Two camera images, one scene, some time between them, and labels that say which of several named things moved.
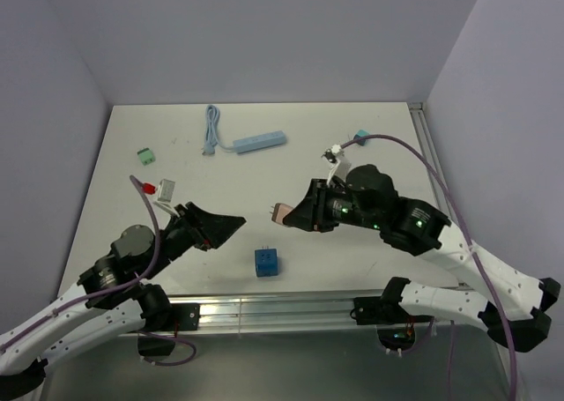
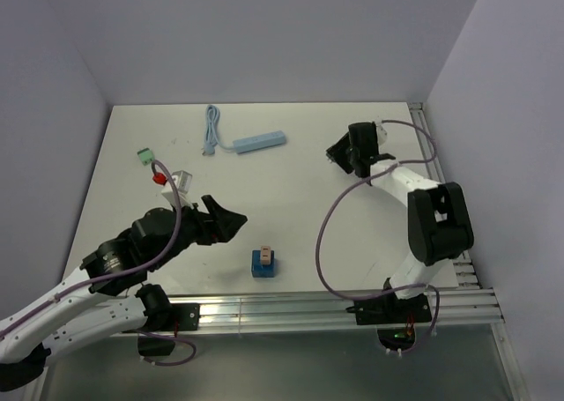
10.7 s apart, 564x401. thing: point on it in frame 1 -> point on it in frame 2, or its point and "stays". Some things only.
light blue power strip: [263, 141] stays
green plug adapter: [146, 156] stays
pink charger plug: [278, 212] -> [265, 255]
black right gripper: [311, 213] -> [338, 151]
